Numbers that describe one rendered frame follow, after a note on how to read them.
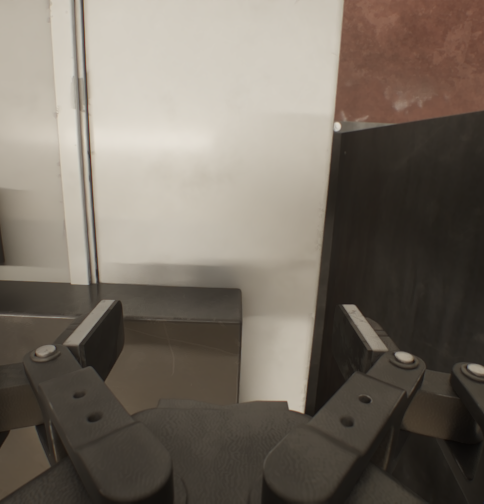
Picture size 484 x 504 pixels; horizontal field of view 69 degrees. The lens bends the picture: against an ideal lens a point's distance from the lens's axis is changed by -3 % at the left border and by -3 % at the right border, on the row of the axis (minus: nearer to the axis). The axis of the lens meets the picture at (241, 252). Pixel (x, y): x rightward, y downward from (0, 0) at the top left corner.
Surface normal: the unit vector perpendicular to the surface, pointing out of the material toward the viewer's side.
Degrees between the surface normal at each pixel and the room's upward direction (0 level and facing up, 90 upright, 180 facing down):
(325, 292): 0
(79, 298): 90
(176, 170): 0
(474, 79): 0
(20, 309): 90
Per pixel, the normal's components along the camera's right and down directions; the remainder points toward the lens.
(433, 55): 0.01, 0.27
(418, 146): -1.00, -0.02
